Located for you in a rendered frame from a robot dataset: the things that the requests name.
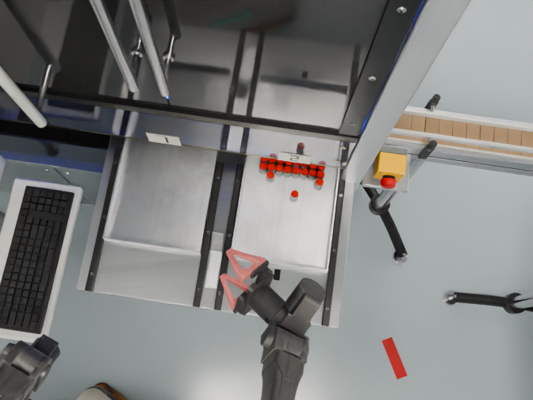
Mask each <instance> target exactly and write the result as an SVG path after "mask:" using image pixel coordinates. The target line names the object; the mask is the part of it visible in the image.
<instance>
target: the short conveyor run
mask: <svg viewBox="0 0 533 400"><path fill-rule="evenodd" d="M440 99H441V97H440V95H439V94H434V95H433V97H432V99H430V100H429V102H428V103H427V105H426V106H425V107H424V108H420V107H414V106H407V107H406V108H405V111H404V112H403V114H402V115H401V117H400V118H399V120H398V122H397V123H396V125H395V126H394V128H393V130H392V132H391V133H390V135H389V136H388V138H387V140H386V141H385V143H384V145H389V146H395V147H401V148H407V149H408V154H409V155H411V160H422V161H428V162H432V163H443V164H449V165H455V166H460V167H471V168H477V169H482V170H488V171H499V172H504V173H510V174H516V175H526V176H532V177H533V124H531V123H525V122H519V121H509V120H503V119H497V118H491V117H481V116H475V115H469V114H464V113H453V112H447V111H442V110H435V107H436V106H437V105H438V103H439V100H440Z"/></svg>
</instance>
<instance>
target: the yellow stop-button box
mask: <svg viewBox="0 0 533 400"><path fill-rule="evenodd" d="M407 155H408V149H407V148H397V147H391V146H385V145H383V146H382V148H381V150H380V152H379V153H378V154H377V156H376V158H375V161H374V174H373V178H374V179H382V178H392V179H395V180H396V181H397V183H398V182H400V181H401V179H402V178H403V177H404V176H405V172H406V163H407Z"/></svg>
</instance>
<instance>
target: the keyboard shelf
mask: <svg viewBox="0 0 533 400"><path fill-rule="evenodd" d="M26 186H31V187H40V188H46V189H52V190H61V191H67V192H72V193H74V194H75V196H74V199H73V202H72V207H71V212H70V216H69V219H68V223H67V229H66V232H65V236H64V239H63V246H62V249H61V253H60V256H59V262H58V266H57V269H56V275H55V278H54V283H53V286H52V292H51V295H50V299H49V303H48V308H47V312H46V315H45V319H44V325H43V328H42V332H41V334H35V333H25V332H20V331H14V330H9V329H0V338H5V339H10V340H22V341H25V342H30V343H33V342H34V341H35V339H36V338H38V337H41V336H42V335H43V334H44V335H46V336H48V337H49V334H50V331H51V327H52V321H53V318H54V314H55V310H56V304H57V301H58V297H59V291H60V287H61V284H62V280H63V274H64V271H65V267H66V263H67V258H68V253H69V250H70V246H71V240H72V237H73V233H74V230H75V223H76V220H77V216H78V213H79V207H80V203H81V200H82V193H83V189H82V188H81V187H77V186H72V185H66V184H60V183H50V182H45V181H40V180H34V179H23V178H16V179H15V180H14V183H13V189H12V191H11V195H10V200H9V203H8V206H7V210H6V215H5V218H4V222H3V224H2V230H1V233H0V283H1V281H2V275H3V272H4V268H5V265H6V260H7V256H8V253H9V250H10V245H11V241H12V238H13V233H14V230H15V226H16V223H17V217H18V214H19V211H20V208H21V202H22V199H23V196H24V193H25V187H26Z"/></svg>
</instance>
